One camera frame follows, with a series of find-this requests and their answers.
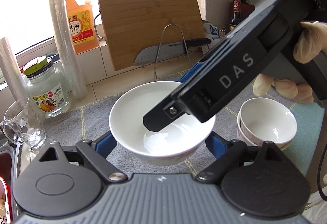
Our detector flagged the white blue salt bag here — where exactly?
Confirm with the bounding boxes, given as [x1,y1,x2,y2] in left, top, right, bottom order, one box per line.
[201,21,227,54]

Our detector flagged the white floral bowl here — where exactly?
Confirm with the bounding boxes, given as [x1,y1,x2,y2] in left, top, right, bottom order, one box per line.
[109,81,216,166]
[239,98,298,145]

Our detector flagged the teal printed mat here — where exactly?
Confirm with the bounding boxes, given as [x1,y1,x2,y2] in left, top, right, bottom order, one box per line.
[283,102,325,175]

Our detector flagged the steel knife with black handle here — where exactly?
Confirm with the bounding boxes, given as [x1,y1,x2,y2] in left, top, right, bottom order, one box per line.
[134,38,211,66]

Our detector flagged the glass jar with green lid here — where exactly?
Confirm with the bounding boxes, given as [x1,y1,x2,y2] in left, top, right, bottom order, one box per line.
[23,56,70,118]

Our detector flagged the grey checked dish mat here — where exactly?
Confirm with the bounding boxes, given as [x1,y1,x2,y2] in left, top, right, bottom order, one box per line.
[41,70,307,179]

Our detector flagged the steel wire rack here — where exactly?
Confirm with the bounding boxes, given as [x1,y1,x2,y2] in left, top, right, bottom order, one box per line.
[153,23,194,80]

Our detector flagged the red sink basket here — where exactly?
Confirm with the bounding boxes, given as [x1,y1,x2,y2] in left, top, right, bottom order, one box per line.
[1,145,19,223]

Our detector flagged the clear drinking glass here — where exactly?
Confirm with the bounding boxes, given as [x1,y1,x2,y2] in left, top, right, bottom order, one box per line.
[1,97,47,149]

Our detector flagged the white bowl pink flowers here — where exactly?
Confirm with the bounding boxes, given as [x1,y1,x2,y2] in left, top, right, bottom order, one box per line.
[237,113,292,151]

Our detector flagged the orange cooking wine jug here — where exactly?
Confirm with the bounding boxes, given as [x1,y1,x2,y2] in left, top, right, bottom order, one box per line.
[65,0,99,54]

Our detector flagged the dark vinegar bottle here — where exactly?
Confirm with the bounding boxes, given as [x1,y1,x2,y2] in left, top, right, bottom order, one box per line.
[229,0,242,31]

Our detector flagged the bamboo cutting board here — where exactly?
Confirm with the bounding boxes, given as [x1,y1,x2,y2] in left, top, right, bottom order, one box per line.
[98,0,205,71]

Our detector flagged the gloved right hand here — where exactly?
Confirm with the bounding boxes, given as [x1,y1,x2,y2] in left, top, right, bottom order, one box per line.
[253,22,326,108]

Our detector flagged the plastic wrap roll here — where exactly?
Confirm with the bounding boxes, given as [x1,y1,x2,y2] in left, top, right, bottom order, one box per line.
[0,37,28,100]
[49,0,87,100]

